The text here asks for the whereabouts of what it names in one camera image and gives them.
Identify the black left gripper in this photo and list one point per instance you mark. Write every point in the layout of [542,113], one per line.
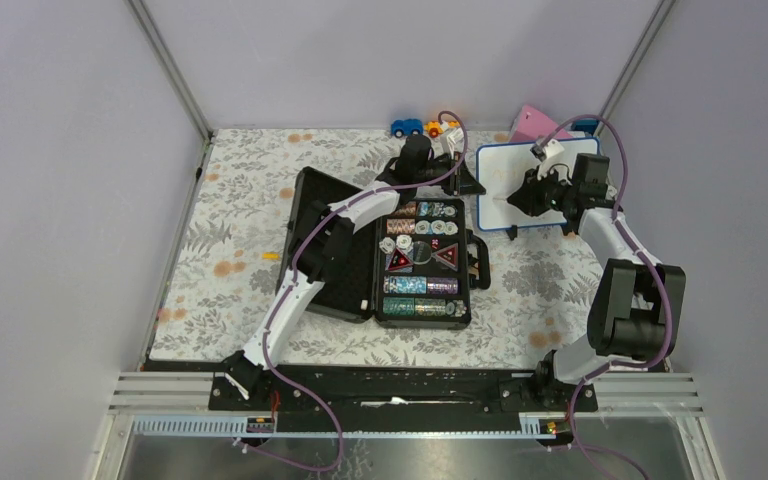
[461,184]

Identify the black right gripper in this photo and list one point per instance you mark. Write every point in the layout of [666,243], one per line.
[527,197]

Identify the blue framed whiteboard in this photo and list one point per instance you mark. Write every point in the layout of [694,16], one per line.
[501,168]

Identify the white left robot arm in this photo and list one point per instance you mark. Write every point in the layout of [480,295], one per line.
[327,231]

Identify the orange toy car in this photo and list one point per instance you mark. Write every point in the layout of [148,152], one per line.
[434,129]

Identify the pink box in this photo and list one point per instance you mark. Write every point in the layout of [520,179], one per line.
[530,124]

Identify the blue toy car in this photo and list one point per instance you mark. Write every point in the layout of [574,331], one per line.
[406,127]

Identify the clear dealer button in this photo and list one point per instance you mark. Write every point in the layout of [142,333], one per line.
[421,252]

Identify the blue block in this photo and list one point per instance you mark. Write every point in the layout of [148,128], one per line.
[588,126]

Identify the black poker chip case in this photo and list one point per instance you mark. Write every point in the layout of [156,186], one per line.
[432,296]

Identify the red triangle all-in marker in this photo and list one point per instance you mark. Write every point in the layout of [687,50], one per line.
[400,262]

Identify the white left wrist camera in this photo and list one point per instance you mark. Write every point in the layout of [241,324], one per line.
[453,140]

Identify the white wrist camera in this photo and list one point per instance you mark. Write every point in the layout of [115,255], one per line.
[548,152]
[453,140]

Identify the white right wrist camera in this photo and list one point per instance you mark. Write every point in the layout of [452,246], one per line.
[548,152]

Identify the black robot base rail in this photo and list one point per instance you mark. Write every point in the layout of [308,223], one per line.
[324,398]

